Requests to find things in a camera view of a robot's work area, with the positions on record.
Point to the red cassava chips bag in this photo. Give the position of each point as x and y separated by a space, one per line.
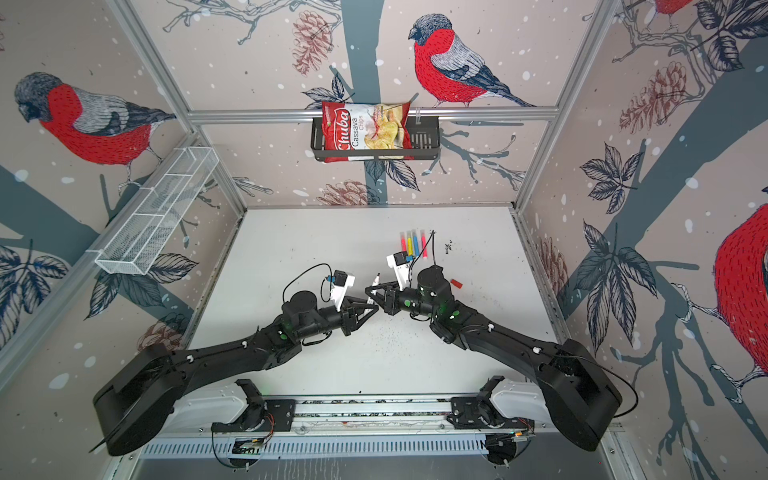
351 127

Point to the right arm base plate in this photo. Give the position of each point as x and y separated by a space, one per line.
478 412

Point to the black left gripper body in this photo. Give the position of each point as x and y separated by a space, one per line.
344 320

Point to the white mesh wall tray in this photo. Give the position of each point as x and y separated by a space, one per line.
141 238

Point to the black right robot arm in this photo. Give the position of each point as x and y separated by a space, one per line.
580 398

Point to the black wire basket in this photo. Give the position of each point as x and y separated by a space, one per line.
423 132

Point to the blue highlighter pen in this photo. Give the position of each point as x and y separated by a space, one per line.
416 243

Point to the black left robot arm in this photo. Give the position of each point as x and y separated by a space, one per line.
134 405

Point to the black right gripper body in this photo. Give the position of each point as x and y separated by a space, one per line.
411 302

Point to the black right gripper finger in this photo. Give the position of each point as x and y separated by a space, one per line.
381 297
382 288

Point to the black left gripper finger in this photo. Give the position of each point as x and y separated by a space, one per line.
357 304
363 314

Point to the aluminium mounting rail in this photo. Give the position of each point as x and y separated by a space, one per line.
411 413

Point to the pink-red highlighter pen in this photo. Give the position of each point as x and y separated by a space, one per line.
424 244

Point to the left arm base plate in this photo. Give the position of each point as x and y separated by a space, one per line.
260 414

